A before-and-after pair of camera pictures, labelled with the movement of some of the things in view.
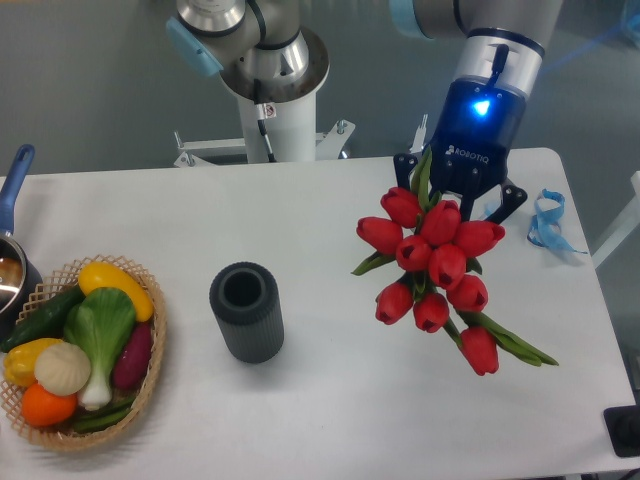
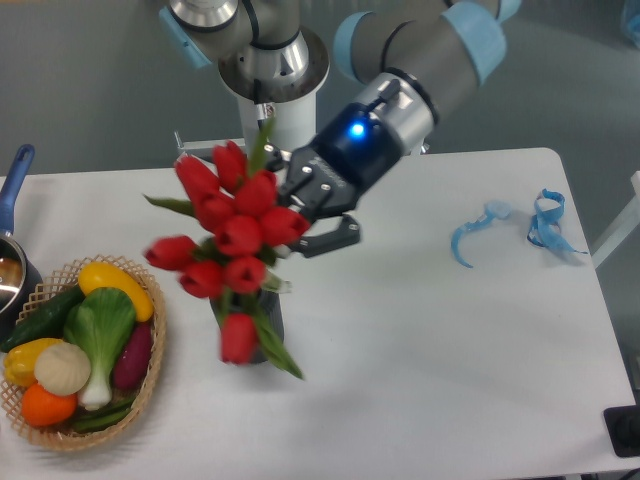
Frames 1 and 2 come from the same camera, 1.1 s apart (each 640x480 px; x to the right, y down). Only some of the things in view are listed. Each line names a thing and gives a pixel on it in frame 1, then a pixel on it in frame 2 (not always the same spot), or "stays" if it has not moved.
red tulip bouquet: [432, 248] -> [240, 229]
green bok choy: [100, 323] stays
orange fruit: [45, 409] stays
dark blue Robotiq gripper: [472, 146] -> [354, 153]
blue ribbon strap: [545, 229] stays
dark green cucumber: [46, 321] stays
